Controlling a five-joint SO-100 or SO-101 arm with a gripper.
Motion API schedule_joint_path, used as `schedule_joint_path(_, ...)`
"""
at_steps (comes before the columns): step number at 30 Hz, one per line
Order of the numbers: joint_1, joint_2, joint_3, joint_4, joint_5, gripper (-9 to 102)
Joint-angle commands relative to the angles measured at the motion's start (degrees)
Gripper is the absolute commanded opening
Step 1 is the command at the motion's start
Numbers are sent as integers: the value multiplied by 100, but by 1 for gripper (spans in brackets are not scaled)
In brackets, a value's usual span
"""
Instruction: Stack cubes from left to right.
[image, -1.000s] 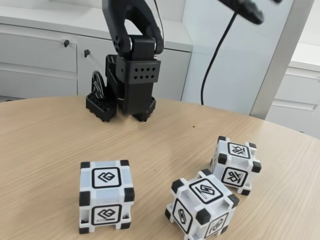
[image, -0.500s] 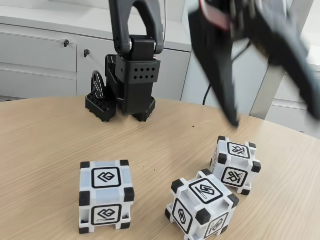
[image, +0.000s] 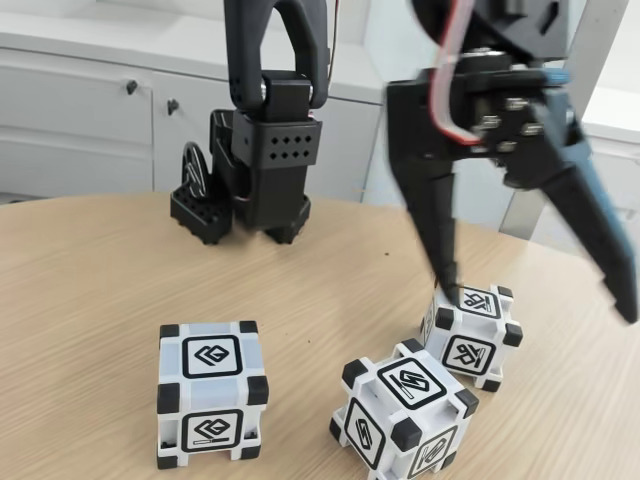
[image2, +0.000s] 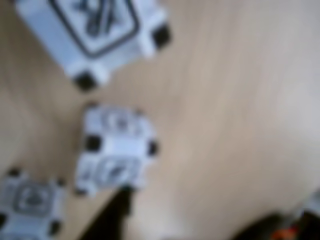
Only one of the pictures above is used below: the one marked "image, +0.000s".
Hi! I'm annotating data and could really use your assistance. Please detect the white cube with crossed symbol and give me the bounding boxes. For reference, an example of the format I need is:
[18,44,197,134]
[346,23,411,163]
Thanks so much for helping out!
[418,283,524,392]

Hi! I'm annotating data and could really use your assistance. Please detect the red white servo cable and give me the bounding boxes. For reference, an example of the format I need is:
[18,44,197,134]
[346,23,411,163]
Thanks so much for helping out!
[428,0,489,147]

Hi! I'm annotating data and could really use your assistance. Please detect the white drawer cabinet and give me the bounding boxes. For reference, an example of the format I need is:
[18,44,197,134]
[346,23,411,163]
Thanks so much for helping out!
[534,84,640,281]

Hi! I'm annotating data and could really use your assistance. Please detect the white cube with arrow symbol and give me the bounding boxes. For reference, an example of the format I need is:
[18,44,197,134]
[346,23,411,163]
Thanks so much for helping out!
[157,319,271,470]

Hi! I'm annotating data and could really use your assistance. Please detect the grey metal post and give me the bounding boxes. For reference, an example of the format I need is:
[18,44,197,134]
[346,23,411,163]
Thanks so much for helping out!
[498,0,630,244]

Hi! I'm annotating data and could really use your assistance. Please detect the white cabinet with locks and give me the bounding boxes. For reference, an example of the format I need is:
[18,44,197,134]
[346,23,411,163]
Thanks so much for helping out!
[0,19,386,206]

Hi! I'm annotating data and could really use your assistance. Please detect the white cube with zigzag symbol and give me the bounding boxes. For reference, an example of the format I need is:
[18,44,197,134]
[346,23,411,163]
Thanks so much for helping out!
[328,338,480,480]

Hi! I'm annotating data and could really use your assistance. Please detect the black table clamp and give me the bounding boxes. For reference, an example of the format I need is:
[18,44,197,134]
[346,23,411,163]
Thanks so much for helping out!
[170,141,235,246]

